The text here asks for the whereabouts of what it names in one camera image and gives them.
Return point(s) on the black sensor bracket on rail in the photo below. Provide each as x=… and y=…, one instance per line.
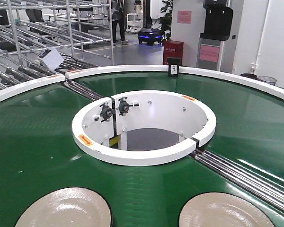
x=174, y=63

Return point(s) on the red fire extinguisher box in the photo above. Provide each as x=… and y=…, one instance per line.
x=172, y=49

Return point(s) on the black wall-mounted dispenser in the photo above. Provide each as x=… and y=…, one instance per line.
x=218, y=20

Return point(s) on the metal roller rack shelving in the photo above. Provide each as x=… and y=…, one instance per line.
x=29, y=27

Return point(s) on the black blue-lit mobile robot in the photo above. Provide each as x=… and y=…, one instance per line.
x=149, y=35

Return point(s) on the person in dark trousers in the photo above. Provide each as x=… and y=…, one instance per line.
x=117, y=9

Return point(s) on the white control box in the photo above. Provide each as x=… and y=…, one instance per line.
x=51, y=58

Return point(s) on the steel conveyor rollers left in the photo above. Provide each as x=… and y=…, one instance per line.
x=82, y=90

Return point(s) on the black dome waste bin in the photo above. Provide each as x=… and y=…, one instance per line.
x=249, y=75

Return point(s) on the white trolley cart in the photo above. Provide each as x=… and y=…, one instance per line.
x=134, y=22

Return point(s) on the steel conveyor rollers right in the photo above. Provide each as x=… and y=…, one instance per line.
x=260, y=186

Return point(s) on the grey cabinet with pink notice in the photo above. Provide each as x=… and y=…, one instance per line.
x=210, y=54

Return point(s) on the green potted plant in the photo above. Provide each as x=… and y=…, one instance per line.
x=165, y=20

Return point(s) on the white outer rail left segment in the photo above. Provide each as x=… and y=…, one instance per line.
x=29, y=85

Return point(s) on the white outer rail right segment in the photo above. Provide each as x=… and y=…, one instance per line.
x=270, y=89

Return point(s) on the beige black-rimmed plate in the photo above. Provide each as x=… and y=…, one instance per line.
x=217, y=209
x=68, y=207

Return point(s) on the steel conveyor rollers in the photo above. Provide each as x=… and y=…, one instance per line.
x=260, y=186
x=82, y=90

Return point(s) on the wire mesh waste bin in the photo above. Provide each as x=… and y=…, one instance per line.
x=267, y=79

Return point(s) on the white rail segment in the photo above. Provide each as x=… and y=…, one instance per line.
x=29, y=85
x=270, y=89

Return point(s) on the pink notice on pillar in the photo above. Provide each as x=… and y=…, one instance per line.
x=184, y=16

